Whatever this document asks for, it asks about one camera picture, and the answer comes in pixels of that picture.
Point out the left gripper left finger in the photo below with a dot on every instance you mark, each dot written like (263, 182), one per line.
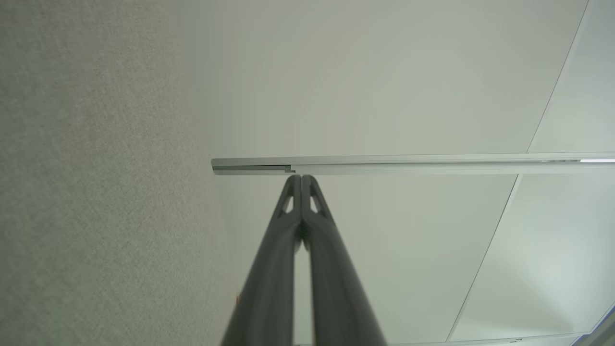
(269, 288)

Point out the grey aluminium partition post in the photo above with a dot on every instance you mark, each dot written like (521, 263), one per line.
(408, 163)

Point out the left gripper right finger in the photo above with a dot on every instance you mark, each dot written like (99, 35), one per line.
(336, 288)

